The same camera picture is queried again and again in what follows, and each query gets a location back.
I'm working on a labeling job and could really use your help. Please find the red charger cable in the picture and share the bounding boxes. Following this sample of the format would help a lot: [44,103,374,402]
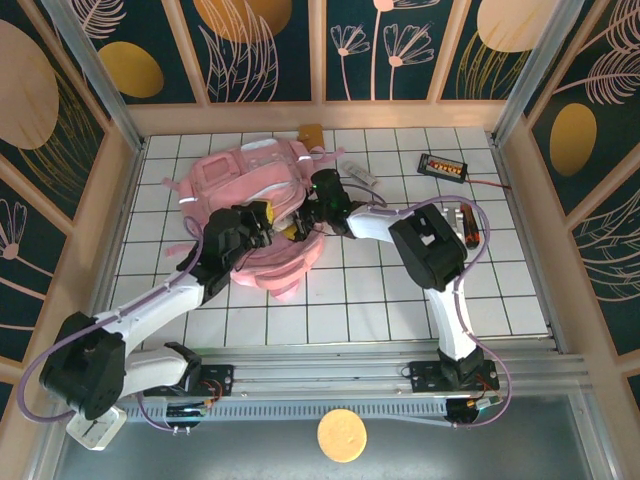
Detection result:
[464,175,512,191]

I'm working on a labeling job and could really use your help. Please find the silver metal bracket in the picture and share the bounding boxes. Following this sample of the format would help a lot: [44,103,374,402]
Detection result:
[439,203,464,237]

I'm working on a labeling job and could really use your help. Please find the white alarm clock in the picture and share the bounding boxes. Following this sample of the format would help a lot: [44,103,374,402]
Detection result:
[67,404,127,452]

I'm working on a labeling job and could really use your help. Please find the pink student backpack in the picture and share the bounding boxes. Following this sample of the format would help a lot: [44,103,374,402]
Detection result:
[162,138,346,304]

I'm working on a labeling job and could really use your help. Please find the orange black screwdriver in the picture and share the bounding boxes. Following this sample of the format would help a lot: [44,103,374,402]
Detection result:
[459,203,482,251]

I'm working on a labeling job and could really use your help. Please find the black charger board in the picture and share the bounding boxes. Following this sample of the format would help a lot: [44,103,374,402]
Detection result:
[417,152,469,184]

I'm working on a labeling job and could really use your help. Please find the aluminium frame post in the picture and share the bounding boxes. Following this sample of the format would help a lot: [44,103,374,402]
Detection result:
[491,0,586,146]
[42,0,147,151]

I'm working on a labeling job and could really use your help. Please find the grey slotted cable duct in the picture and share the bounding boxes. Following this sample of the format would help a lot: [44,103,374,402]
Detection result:
[122,397,449,422]

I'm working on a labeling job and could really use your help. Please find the yellow round disc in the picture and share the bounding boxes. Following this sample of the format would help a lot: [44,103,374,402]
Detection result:
[316,408,369,463]

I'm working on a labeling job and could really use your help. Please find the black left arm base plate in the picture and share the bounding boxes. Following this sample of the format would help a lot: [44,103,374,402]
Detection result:
[143,363,235,399]

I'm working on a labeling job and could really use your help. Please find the aluminium mounting rail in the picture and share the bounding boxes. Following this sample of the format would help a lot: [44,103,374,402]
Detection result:
[49,349,592,399]

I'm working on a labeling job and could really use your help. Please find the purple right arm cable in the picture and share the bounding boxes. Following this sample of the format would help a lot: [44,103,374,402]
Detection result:
[344,182,512,431]

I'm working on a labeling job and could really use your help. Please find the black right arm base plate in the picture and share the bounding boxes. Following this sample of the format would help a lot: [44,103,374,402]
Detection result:
[408,359,500,397]

